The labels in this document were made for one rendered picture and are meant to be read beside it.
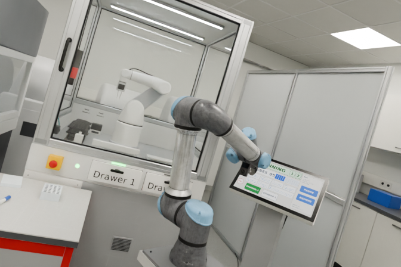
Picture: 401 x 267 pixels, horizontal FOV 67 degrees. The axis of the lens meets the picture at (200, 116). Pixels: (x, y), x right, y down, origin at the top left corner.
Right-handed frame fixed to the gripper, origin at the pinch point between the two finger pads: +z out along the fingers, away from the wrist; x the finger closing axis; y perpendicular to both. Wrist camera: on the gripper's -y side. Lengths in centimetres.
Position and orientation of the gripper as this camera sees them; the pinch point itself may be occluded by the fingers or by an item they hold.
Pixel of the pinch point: (250, 174)
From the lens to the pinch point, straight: 180.9
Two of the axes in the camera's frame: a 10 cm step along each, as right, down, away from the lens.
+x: -8.4, -2.6, 4.8
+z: 1.7, 7.0, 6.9
